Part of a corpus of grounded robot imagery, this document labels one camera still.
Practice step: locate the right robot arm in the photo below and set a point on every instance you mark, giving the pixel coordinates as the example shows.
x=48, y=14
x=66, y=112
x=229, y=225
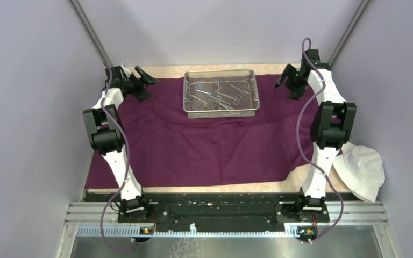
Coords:
x=331, y=127

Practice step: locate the grey cable duct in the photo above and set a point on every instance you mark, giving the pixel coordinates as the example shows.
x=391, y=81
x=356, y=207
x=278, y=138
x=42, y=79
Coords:
x=138, y=232

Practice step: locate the surgical scissors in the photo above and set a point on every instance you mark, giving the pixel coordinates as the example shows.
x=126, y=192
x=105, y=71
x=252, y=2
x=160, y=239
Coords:
x=205, y=105

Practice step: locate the white crumpled cloth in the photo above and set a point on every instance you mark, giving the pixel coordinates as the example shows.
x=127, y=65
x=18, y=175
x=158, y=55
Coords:
x=361, y=169

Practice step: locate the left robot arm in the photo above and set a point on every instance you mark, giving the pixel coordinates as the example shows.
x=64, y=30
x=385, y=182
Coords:
x=106, y=133

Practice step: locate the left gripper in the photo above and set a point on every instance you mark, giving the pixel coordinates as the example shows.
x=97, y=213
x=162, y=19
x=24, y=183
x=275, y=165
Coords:
x=141, y=84

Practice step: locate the maroon wrap cloth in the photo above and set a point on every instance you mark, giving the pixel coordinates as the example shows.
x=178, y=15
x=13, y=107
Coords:
x=168, y=149

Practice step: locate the metal mesh instrument tray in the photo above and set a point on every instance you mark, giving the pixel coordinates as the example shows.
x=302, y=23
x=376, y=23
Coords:
x=215, y=81

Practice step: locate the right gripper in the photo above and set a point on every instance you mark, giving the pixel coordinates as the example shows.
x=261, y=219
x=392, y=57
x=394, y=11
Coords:
x=295, y=93

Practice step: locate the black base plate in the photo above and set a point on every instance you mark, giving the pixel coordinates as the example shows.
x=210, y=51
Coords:
x=223, y=212

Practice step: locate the surgical clamp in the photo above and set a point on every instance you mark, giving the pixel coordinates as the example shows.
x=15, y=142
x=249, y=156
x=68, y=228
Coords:
x=243, y=93

